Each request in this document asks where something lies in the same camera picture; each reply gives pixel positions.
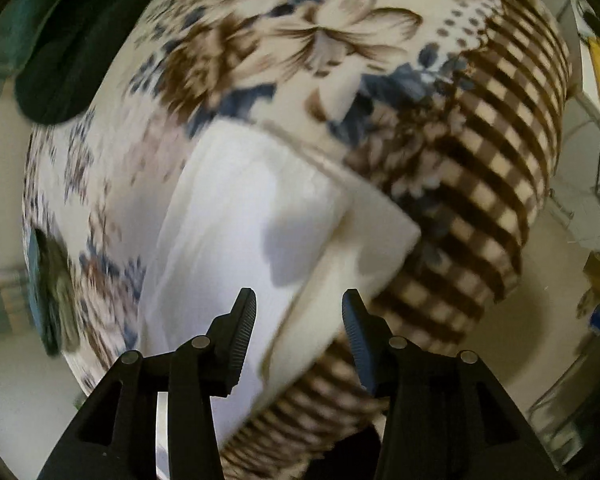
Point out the white pants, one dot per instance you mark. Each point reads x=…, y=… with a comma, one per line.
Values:
x=254, y=210

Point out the dark green pillow blanket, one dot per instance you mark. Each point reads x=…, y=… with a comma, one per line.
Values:
x=57, y=52

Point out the folded grey-green pants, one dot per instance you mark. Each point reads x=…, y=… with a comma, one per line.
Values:
x=60, y=284

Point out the floral bed blanket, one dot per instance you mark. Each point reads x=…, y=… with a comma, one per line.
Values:
x=451, y=108

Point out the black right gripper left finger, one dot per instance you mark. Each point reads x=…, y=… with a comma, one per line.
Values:
x=113, y=435

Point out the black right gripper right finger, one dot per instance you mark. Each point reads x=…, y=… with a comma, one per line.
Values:
x=448, y=416

